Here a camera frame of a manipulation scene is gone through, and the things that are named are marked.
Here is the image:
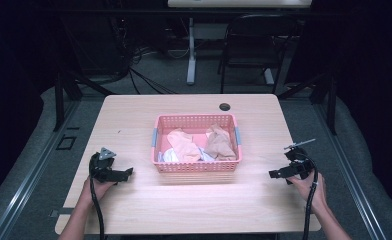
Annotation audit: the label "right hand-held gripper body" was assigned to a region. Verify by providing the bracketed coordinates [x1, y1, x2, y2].
[282, 138, 317, 186]

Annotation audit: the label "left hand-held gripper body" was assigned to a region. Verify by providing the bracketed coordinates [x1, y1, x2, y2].
[88, 147, 119, 184]

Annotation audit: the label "person's left hand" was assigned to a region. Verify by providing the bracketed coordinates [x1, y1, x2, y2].
[81, 175, 118, 210]

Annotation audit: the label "person's right hand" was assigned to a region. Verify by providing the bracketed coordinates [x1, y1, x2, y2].
[286, 169, 328, 214]

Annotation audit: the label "white cloth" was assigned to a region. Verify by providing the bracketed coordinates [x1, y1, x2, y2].
[157, 147, 180, 164]

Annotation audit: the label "peach pink cloth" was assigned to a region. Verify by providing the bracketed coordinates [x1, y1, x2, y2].
[166, 128, 202, 164]

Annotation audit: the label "tan beige cloth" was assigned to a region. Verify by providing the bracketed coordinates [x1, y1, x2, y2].
[204, 123, 238, 162]

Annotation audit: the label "pink plastic basket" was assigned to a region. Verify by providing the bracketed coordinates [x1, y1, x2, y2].
[150, 113, 244, 174]

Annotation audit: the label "black metal stand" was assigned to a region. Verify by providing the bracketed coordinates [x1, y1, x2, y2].
[52, 68, 116, 133]
[277, 71, 339, 136]

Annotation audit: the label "pale blue cloth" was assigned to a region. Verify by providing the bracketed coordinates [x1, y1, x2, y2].
[197, 146, 216, 163]

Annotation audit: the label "black metal chair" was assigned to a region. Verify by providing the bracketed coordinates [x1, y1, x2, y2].
[217, 12, 301, 95]

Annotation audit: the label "white desk with legs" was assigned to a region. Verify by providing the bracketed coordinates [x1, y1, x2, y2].
[166, 0, 314, 86]

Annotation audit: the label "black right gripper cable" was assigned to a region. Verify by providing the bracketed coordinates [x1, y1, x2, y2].
[300, 153, 320, 240]

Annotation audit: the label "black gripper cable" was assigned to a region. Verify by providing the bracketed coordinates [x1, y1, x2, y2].
[300, 153, 320, 240]
[89, 177, 106, 240]

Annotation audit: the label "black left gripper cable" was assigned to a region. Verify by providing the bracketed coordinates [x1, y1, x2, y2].
[89, 177, 106, 240]

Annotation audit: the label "grey metal floor rail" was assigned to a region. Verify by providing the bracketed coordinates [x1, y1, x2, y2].
[312, 99, 388, 240]
[0, 99, 82, 240]

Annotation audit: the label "black floor cables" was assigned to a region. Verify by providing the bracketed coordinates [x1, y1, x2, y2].
[110, 16, 192, 96]

